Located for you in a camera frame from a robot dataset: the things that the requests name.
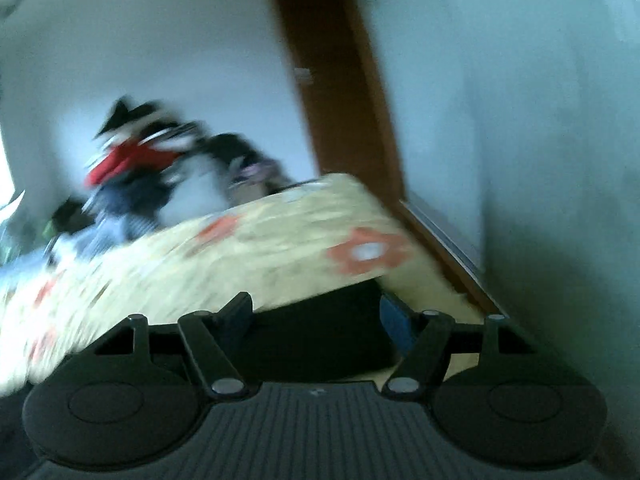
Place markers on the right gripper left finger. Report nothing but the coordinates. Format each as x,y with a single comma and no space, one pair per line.
139,390

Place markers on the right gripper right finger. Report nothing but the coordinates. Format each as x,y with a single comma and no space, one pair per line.
491,391

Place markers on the black pants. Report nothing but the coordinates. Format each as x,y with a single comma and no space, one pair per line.
298,363

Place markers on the pile of clothes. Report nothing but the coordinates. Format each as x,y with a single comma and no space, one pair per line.
153,172

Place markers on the yellow carrot print bedsheet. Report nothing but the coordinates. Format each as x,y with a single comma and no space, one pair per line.
303,242

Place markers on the white wardrobe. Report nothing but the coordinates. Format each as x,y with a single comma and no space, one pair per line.
517,123

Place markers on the brown wooden door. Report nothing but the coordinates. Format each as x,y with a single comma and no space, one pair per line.
349,122

